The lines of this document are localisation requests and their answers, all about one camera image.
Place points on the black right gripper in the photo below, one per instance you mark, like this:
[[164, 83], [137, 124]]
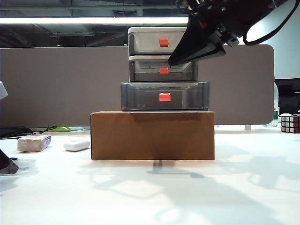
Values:
[[222, 16]]

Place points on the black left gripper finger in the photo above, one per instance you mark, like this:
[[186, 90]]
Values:
[[7, 164]]

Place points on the transparent tape roll with dispenser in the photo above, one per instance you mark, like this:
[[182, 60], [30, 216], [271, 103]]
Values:
[[25, 165]]

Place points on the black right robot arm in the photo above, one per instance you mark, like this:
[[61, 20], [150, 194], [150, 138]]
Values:
[[257, 9]]

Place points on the beige eraser in purple sleeve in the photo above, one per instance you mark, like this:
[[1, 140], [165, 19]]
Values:
[[32, 143]]

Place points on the white oval plastic case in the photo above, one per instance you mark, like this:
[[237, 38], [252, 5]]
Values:
[[76, 145]]

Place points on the white partition foot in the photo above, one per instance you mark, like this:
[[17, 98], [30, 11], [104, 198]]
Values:
[[247, 128]]

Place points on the grey desk partition panel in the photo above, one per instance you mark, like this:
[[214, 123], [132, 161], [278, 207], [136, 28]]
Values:
[[58, 89]]

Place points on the brown cardboard box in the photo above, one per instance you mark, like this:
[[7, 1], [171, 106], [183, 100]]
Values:
[[152, 136]]

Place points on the black monitor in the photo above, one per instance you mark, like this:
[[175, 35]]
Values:
[[289, 93]]

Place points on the long ceiling light strip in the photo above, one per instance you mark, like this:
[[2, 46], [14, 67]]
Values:
[[93, 20]]

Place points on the black Rubik's cube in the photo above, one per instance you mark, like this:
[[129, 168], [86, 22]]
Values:
[[290, 124]]

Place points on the white plastic drawer cabinet frame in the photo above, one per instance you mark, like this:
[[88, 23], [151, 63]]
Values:
[[154, 30]]

